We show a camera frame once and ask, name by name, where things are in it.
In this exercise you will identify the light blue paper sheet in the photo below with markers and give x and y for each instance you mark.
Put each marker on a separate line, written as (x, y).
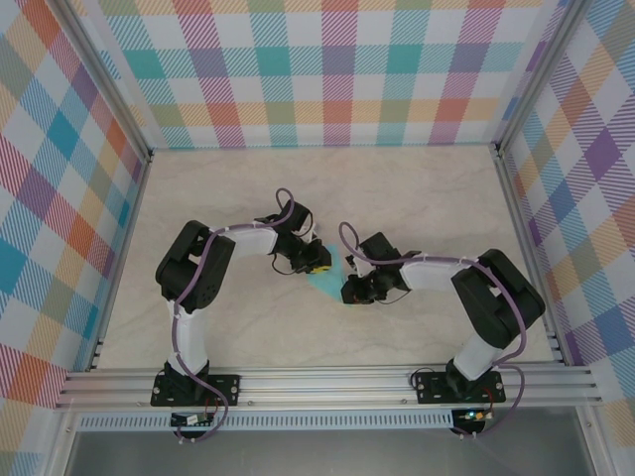
(330, 285)

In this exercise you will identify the small right circuit board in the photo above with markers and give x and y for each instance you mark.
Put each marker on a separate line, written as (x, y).
(473, 415)

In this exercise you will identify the aluminium frame post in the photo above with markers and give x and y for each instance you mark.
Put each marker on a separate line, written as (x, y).
(538, 74)
(108, 79)

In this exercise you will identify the small left circuit board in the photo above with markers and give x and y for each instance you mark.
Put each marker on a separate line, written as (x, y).
(191, 420)

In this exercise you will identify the aluminium table edge rail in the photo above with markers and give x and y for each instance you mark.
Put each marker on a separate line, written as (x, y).
(514, 198)
(120, 263)

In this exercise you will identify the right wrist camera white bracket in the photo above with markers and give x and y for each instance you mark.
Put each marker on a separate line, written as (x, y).
(353, 261)

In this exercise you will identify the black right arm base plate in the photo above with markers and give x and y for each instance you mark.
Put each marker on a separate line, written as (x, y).
(431, 389)

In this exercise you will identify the small circuit board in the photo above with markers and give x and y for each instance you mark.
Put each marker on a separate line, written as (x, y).
(473, 415)
(191, 420)

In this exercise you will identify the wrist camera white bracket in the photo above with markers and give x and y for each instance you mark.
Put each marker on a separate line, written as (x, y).
(311, 237)
(353, 261)

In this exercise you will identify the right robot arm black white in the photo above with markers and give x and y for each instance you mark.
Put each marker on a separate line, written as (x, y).
(501, 302)

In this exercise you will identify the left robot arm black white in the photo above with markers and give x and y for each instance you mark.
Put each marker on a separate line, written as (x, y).
(193, 273)

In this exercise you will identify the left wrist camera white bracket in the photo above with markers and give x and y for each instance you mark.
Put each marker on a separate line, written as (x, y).
(311, 237)

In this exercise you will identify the aluminium mounting rail beam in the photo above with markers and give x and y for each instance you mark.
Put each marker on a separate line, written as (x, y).
(322, 387)

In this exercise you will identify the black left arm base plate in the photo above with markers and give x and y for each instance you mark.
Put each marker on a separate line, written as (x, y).
(223, 389)

